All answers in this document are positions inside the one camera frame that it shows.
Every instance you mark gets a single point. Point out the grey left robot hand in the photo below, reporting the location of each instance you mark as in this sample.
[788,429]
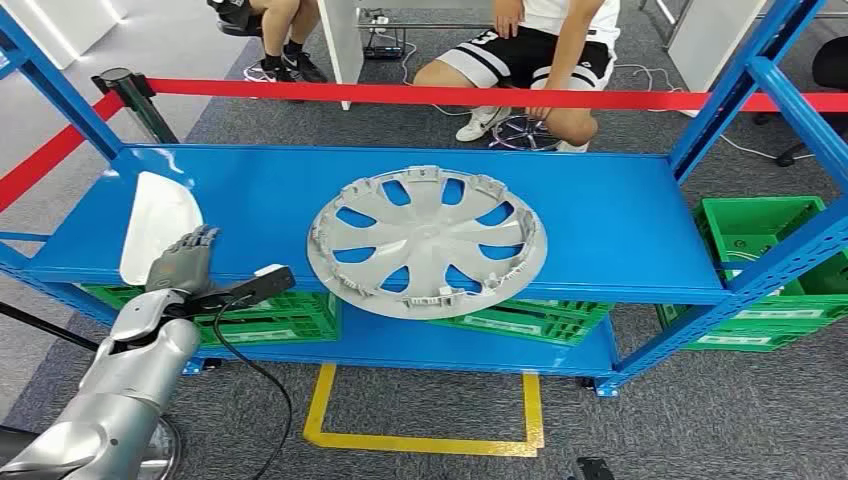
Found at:
[182,265]

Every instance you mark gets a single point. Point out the white curved car panel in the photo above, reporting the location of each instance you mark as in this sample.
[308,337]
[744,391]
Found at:
[156,218]

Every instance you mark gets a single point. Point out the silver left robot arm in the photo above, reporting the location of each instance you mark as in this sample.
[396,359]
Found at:
[132,378]

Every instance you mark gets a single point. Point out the blue metal shelf rack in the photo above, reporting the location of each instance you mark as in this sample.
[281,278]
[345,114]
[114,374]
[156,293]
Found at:
[596,218]

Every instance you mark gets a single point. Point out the grey wheel cover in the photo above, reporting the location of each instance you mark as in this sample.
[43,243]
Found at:
[427,242]

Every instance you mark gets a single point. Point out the person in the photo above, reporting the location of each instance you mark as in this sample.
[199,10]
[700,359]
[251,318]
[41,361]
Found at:
[530,53]
[278,33]

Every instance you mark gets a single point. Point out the white desk panel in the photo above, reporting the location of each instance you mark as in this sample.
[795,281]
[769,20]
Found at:
[712,40]
[341,46]

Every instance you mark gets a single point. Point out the chrome stool base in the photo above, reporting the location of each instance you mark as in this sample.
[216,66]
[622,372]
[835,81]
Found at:
[523,136]

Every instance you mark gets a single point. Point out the black office chair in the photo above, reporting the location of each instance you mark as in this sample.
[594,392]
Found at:
[831,66]

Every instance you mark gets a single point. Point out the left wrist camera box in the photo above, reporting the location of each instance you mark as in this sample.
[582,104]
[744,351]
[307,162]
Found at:
[265,283]

